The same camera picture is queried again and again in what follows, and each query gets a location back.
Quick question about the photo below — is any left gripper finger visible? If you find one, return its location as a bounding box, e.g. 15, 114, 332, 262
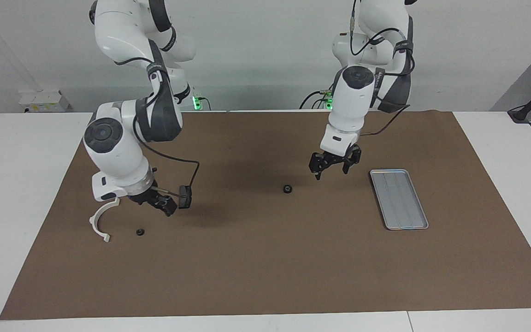
343, 148, 362, 175
309, 154, 326, 180

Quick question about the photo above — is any silver metal tray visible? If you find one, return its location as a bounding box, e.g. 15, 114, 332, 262
370, 169, 429, 231

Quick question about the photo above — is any short grey brake pad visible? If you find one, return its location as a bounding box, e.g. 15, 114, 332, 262
178, 184, 193, 210

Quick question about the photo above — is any brown table mat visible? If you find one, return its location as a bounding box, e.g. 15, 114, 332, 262
0, 110, 531, 320

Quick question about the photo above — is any white power box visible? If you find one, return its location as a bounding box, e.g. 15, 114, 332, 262
18, 89, 71, 113

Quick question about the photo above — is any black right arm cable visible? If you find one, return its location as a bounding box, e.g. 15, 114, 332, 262
132, 115, 201, 198

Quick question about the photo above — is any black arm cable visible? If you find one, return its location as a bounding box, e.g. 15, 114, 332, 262
349, 0, 416, 136
132, 115, 201, 198

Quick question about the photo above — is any white curved plastic bracket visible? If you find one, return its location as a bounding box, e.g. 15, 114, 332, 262
89, 197, 121, 243

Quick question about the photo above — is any black base cable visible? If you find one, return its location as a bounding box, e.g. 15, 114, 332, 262
299, 89, 335, 110

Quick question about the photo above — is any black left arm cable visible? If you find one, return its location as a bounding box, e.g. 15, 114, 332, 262
349, 0, 416, 136

